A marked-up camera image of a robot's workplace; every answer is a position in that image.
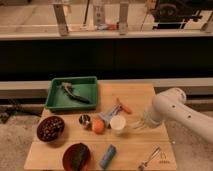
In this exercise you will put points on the blue rectangular block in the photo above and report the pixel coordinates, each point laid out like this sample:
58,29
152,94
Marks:
107,157

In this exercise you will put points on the orange fruit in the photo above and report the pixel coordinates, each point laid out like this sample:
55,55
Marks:
98,126

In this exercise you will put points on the yellow banana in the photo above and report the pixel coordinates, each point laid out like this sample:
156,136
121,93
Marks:
139,125

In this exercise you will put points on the green plastic tray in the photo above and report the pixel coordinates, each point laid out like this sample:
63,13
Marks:
87,87

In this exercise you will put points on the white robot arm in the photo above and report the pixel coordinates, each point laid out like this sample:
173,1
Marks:
171,104

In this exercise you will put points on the dark purple bowl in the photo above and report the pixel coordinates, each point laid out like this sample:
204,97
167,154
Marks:
50,129

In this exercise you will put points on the orange carrot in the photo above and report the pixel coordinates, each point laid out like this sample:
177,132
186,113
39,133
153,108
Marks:
124,107

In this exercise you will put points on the red bowl with dark contents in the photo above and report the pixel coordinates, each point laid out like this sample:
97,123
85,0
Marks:
76,158

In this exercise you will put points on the white cup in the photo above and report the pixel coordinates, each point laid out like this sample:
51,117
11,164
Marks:
117,124

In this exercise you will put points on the dark garlic press tool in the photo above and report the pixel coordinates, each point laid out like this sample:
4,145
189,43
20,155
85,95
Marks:
69,90

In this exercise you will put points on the small dark metallic ball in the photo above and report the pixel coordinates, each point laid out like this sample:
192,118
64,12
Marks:
85,121

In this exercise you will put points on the wooden board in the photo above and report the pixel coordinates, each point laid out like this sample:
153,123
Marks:
132,146

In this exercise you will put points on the light blue scoop utensil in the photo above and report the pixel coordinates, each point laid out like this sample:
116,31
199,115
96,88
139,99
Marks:
106,117

